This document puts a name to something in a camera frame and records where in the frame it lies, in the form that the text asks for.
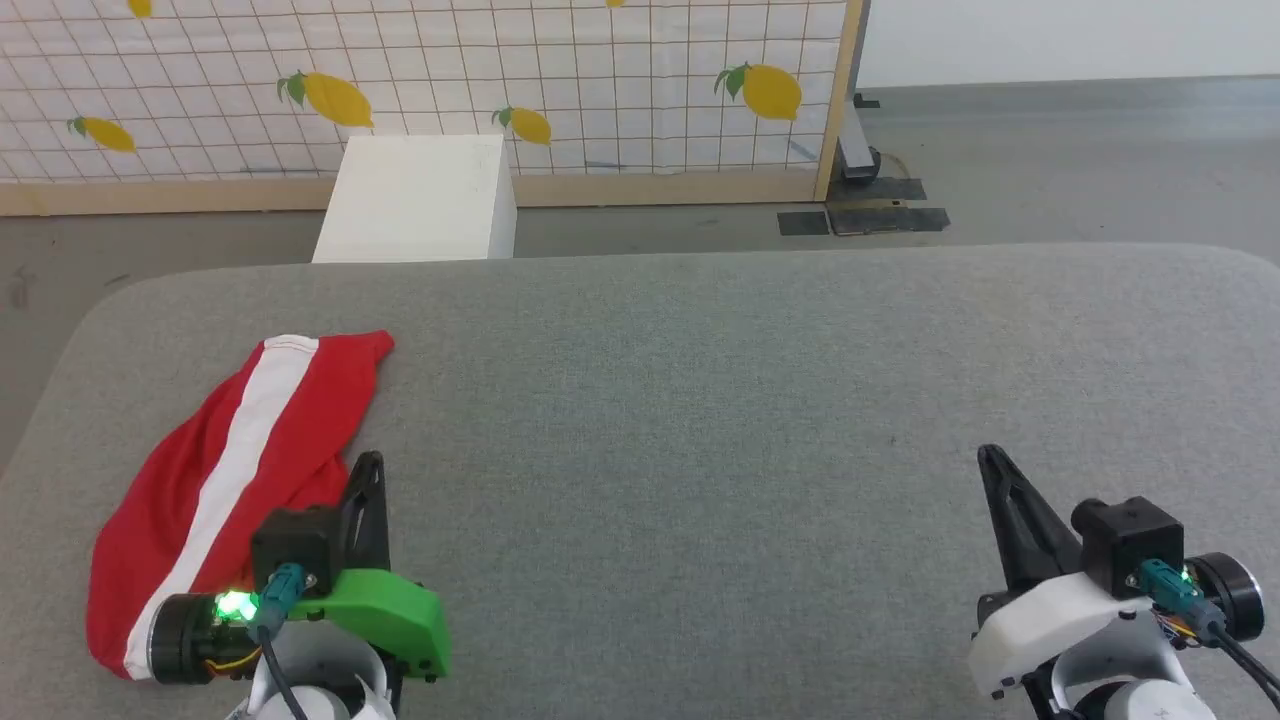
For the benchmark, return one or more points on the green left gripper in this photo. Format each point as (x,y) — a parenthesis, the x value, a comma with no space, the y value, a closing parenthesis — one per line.
(390,615)

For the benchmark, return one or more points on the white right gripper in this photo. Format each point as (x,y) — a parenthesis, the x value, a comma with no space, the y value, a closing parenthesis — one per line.
(1050,625)

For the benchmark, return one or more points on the red and white cloth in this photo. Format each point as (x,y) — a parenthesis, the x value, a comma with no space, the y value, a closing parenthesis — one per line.
(290,420)

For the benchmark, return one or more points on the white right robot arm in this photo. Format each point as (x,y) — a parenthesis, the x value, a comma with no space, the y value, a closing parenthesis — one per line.
(1225,595)

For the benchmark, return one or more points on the white box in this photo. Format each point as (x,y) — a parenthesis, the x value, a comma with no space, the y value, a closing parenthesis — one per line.
(420,200)

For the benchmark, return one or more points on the long black floor mat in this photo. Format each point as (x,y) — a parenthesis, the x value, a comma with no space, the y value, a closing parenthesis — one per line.
(890,219)

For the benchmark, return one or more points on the grey fabric sofa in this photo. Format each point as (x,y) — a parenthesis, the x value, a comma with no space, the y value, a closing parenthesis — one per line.
(700,420)

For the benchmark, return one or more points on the small black floor mat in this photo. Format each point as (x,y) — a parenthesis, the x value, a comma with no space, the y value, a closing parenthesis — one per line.
(803,223)

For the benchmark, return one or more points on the lemon print partition panel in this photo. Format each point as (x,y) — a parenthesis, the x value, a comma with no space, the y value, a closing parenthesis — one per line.
(600,70)

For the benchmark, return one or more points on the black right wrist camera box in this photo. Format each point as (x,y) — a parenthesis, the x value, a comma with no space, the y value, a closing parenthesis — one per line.
(1130,545)

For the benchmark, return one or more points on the grey metal post foot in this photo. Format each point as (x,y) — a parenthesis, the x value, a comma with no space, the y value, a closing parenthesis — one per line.
(858,155)

